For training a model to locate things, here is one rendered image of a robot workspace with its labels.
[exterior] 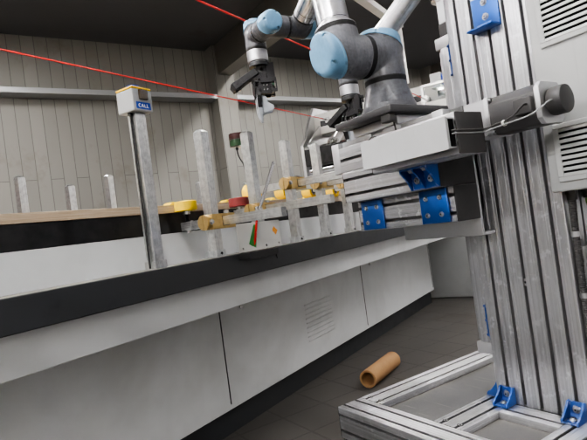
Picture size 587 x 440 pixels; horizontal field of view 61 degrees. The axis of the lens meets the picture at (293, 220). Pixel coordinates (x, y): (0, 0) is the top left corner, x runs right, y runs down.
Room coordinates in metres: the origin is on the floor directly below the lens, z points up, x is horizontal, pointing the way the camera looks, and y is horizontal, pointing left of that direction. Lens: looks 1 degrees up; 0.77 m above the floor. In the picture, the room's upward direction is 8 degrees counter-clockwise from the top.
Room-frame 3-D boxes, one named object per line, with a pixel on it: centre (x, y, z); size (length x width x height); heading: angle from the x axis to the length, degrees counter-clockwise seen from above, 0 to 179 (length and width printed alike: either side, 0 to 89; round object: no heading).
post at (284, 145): (2.08, 0.00, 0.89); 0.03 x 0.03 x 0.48; 57
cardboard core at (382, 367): (2.38, -0.32, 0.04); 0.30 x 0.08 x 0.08; 147
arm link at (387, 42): (1.39, -0.30, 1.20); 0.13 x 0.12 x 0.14; 117
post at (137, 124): (1.44, 0.41, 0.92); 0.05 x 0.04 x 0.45; 147
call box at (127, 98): (1.44, 0.41, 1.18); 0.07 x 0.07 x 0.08; 57
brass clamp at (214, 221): (1.68, 0.26, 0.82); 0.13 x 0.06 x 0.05; 147
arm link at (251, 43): (1.79, 0.05, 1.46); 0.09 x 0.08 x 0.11; 27
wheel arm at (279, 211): (1.67, 0.21, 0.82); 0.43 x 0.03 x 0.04; 57
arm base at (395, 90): (1.39, -0.31, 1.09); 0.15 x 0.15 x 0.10
